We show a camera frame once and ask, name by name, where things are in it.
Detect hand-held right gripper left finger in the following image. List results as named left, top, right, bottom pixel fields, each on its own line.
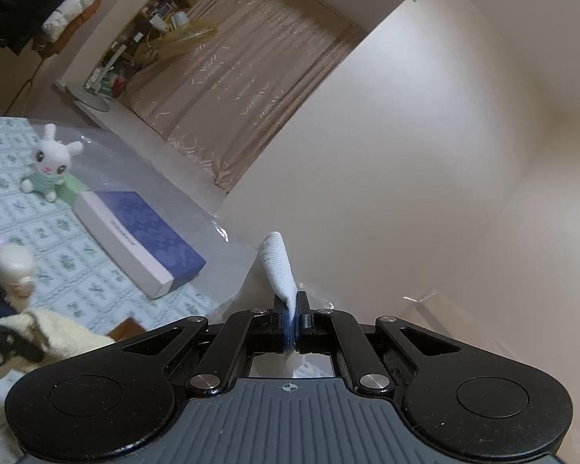
left=122, top=294, right=294, bottom=394

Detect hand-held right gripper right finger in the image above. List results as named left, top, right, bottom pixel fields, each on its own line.
left=293, top=291, right=462, bottom=394

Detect pale yellow towel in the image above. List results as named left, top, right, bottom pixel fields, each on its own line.
left=0, top=305, right=119, bottom=382

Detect white ribbed towel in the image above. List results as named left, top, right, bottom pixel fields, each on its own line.
left=262, top=232, right=332, bottom=379

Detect brown cardboard box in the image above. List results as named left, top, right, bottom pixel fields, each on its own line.
left=109, top=318, right=148, bottom=344

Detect white thermos bottle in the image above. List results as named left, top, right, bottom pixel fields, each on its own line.
left=0, top=244, right=37, bottom=310

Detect green cardboard box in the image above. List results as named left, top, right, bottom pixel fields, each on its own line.
left=58, top=174, right=90, bottom=206

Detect white bunny plush toy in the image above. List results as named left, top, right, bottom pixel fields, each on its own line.
left=19, top=123, right=85, bottom=203

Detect white box with purple lid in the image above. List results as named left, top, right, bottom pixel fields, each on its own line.
left=72, top=190, right=208, bottom=299

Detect standing fan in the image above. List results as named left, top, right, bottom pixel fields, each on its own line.
left=65, top=14, right=220, bottom=113

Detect beige patterned curtain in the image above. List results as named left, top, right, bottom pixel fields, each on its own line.
left=121, top=0, right=368, bottom=194

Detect white puffer jacket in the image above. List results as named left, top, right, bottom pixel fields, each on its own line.
left=43, top=0, right=121, bottom=39
left=31, top=0, right=121, bottom=56

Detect cluttered shelf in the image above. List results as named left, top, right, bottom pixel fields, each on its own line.
left=84, top=0, right=233, bottom=100

